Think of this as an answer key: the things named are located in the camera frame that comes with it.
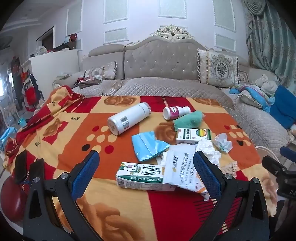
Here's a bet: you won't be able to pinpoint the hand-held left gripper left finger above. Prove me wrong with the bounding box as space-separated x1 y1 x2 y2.
23 150 104 241

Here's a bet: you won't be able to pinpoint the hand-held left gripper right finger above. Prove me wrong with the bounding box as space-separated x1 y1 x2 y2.
192 151 270 241

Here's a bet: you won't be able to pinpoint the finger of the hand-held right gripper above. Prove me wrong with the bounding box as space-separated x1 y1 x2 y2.
262 156 287 179
280 146 296 163

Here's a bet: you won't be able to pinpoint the white plastic bucket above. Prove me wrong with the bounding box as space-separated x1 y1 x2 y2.
255 146 281 163

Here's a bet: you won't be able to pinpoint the white paper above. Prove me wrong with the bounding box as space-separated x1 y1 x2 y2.
196 140 221 166

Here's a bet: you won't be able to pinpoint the white plastic packet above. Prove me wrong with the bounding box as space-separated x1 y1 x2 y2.
162 149 211 201

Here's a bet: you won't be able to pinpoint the small tissue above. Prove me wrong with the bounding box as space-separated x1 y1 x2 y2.
213 133 233 153

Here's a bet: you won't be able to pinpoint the white and green medicine box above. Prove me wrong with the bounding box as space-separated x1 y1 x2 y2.
175 128 212 146

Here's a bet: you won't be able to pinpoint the green and white milk carton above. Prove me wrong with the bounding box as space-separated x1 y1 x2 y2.
116 162 176 191

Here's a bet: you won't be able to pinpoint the green cloth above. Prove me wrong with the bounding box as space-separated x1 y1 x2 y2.
173 110 206 131

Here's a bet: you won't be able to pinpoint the blue plastic bag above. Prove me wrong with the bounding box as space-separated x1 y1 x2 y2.
131 130 171 162

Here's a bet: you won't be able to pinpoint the orange and red printed blanket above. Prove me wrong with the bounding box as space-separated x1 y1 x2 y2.
3 86 278 241

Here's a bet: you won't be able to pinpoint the blue cushion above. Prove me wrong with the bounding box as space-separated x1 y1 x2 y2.
269 85 296 129

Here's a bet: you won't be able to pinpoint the black flat object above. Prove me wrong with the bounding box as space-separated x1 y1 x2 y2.
14 150 45 184

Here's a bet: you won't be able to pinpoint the grey and white clothes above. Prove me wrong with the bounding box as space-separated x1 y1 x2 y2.
255 74 278 94

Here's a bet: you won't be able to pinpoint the blue patterned cloth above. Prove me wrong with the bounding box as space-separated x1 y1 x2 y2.
229 84 278 109

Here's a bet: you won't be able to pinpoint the white bottle with pink label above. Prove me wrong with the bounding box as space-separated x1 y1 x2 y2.
163 106 191 121

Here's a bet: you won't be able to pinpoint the white thermos bottle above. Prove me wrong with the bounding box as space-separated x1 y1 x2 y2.
107 102 152 135

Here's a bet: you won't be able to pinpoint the dark red round object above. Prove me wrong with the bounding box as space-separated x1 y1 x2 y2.
0 176 28 220

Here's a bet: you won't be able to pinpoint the blue plastic stool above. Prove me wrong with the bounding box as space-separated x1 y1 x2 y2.
0 127 18 144

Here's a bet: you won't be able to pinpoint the small dark patterned cushion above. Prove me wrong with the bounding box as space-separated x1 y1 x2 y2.
238 71 250 84

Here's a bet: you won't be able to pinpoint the pile of dark clothes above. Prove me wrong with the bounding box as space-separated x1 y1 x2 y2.
74 74 103 90

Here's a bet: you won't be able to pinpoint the red hanging garment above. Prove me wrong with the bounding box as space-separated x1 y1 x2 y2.
21 72 40 109

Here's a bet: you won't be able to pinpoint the small floral cushion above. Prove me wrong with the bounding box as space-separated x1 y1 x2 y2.
89 61 118 80

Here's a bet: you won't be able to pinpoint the large embroidered cushion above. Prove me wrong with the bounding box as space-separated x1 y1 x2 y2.
197 49 239 88

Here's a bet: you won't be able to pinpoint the white cabinet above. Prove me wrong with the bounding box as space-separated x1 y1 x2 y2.
21 49 80 98

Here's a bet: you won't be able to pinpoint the teal patterned curtain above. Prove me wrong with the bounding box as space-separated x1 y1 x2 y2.
242 0 296 80

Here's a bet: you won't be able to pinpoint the grey tufted sofa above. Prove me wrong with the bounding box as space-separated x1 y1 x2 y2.
53 25 296 160

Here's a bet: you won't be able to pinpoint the dark wooden door frame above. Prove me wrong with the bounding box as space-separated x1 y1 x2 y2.
36 27 55 50

